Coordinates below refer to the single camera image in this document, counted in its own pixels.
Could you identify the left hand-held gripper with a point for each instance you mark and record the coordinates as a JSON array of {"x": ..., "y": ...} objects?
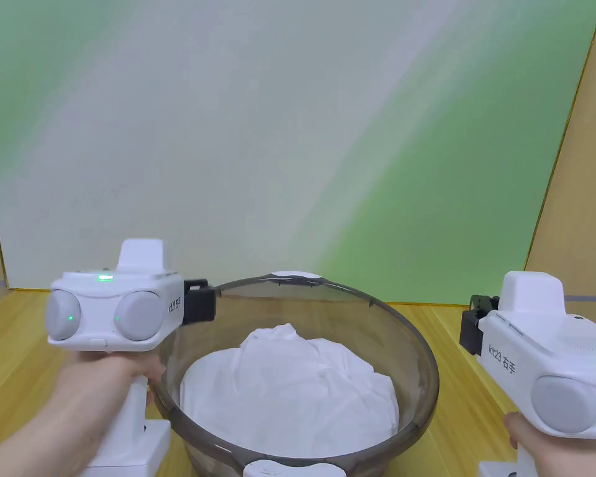
[{"x": 104, "y": 310}]

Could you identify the white backdrop board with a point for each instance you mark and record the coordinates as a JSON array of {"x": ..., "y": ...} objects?
[{"x": 278, "y": 149}]

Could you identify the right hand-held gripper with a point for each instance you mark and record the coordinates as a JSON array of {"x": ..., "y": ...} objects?
[{"x": 551, "y": 348}]

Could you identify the person's left hand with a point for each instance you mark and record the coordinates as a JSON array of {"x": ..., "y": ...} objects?
[{"x": 89, "y": 397}]

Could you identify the transparent grey round basin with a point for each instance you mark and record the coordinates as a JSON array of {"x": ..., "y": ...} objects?
[{"x": 417, "y": 357}]

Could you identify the person's left forearm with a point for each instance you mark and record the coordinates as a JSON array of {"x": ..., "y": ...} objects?
[{"x": 20, "y": 457}]

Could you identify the white cloth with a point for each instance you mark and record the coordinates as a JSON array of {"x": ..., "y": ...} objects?
[{"x": 288, "y": 387}]

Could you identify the person's right hand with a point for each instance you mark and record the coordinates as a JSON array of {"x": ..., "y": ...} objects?
[{"x": 566, "y": 454}]

